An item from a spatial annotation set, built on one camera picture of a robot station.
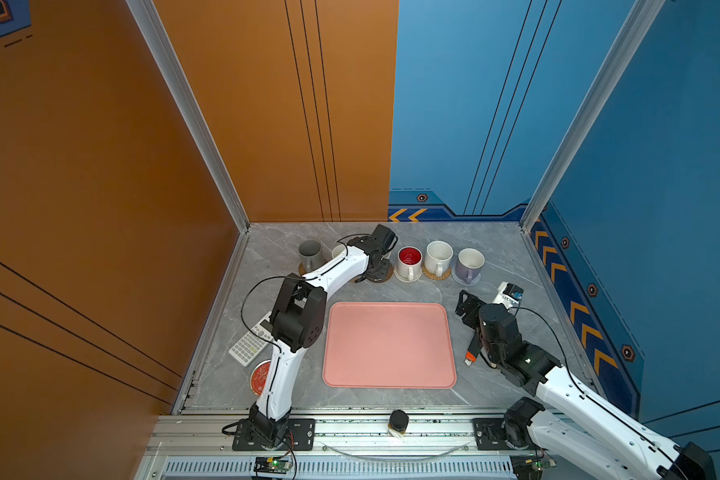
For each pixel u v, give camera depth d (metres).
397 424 0.68
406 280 1.00
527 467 0.71
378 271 0.87
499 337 0.58
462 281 1.01
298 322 0.56
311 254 0.96
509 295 0.67
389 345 0.89
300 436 0.73
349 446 0.73
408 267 0.97
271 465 0.71
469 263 1.03
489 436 0.72
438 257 1.05
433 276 1.02
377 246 0.77
